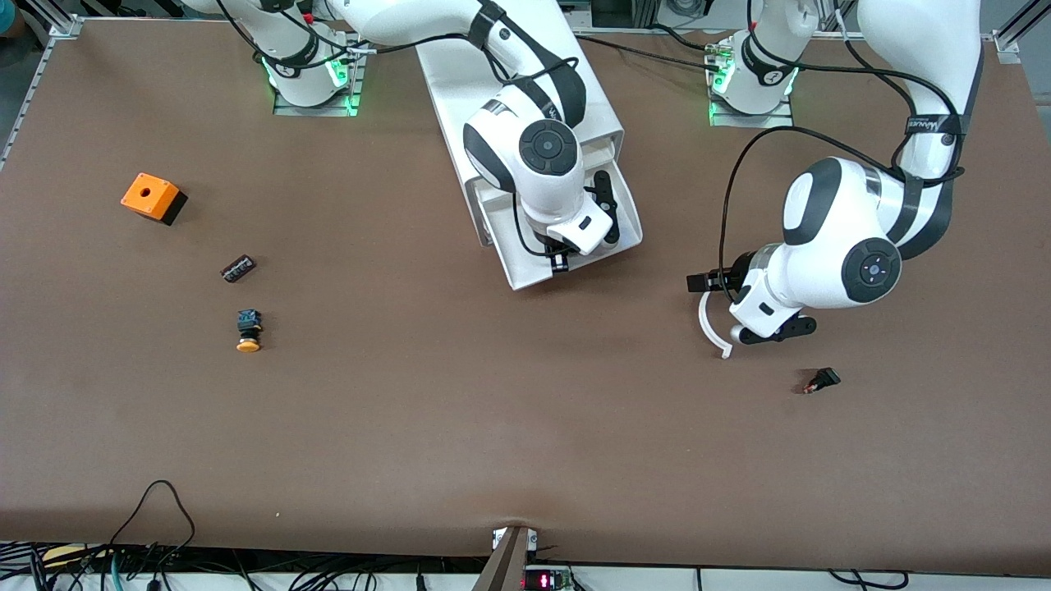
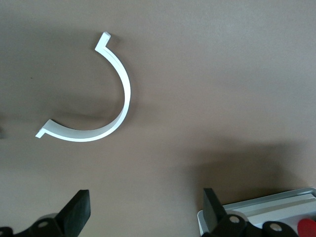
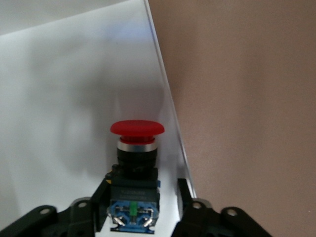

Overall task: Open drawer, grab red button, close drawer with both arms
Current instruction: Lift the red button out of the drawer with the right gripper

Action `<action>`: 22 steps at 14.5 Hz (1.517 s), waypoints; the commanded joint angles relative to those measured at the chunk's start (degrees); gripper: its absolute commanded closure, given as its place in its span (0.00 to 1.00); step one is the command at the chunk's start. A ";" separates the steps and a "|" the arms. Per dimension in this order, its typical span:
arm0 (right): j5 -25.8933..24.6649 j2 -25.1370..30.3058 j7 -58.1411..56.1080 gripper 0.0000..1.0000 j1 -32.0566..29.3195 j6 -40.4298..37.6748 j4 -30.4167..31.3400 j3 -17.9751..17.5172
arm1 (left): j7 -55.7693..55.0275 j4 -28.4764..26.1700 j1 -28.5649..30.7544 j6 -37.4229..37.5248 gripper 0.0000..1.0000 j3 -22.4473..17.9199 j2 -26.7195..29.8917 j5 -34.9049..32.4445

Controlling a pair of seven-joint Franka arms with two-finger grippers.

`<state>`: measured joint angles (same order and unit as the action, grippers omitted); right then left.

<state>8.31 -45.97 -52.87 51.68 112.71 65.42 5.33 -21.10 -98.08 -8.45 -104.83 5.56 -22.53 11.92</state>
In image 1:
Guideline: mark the yellow push button switch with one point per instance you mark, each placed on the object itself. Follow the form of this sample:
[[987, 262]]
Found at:
[[249, 332]]

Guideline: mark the device with red display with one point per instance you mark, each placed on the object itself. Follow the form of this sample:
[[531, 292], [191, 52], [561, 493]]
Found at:
[[546, 581]]

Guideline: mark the white curved plastic arc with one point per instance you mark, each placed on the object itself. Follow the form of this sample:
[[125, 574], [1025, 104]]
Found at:
[[704, 328]]

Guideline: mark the aluminium corner bracket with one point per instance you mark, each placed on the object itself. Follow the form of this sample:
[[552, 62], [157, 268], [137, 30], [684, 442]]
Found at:
[[66, 26], [1007, 45]]

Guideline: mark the white drawer cabinet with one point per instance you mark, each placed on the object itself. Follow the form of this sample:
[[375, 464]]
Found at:
[[456, 98]]

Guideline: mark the aluminium table edge rail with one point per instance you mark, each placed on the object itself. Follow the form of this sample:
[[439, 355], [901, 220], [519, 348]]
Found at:
[[32, 92]]

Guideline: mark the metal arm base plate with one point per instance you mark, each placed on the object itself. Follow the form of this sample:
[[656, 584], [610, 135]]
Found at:
[[784, 121], [353, 82]]

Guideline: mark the black cylindrical capacitor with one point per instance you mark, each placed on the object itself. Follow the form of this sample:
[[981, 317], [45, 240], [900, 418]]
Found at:
[[238, 269]]

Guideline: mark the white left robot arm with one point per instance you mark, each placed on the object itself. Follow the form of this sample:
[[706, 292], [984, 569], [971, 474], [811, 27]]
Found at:
[[829, 246]]

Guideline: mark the orange box with hole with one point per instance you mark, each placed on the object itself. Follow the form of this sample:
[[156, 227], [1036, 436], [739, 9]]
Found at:
[[148, 197]]

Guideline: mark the black rocker switch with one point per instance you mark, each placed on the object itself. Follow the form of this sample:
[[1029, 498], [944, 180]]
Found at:
[[823, 380]]

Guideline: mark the small silver mounting bracket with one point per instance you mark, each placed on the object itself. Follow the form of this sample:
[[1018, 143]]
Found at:
[[534, 539]]

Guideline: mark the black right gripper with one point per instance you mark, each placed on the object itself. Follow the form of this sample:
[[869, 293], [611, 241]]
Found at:
[[548, 245]]

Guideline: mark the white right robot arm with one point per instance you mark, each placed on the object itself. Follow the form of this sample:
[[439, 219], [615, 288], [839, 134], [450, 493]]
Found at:
[[525, 172]]

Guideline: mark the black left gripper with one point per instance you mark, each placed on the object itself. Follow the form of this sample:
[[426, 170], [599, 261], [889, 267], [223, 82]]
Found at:
[[730, 279]]

